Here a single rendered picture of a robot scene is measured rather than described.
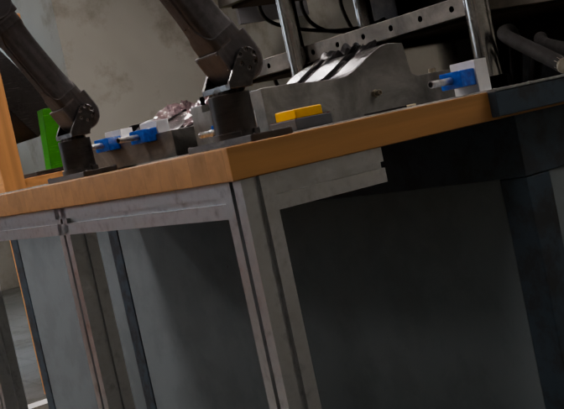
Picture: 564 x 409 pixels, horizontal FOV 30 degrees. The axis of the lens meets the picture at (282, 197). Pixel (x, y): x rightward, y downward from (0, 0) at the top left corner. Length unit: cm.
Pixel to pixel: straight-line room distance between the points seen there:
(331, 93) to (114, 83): 595
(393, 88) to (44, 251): 120
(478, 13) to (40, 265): 136
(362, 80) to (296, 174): 86
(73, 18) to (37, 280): 502
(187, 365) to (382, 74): 78
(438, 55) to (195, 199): 178
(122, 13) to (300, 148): 687
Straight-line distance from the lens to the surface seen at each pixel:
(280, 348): 125
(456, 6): 269
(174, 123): 238
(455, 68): 180
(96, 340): 174
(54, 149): 457
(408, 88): 219
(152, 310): 247
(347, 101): 208
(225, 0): 346
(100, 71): 791
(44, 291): 301
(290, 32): 313
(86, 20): 795
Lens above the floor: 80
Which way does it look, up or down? 3 degrees down
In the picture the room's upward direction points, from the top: 12 degrees counter-clockwise
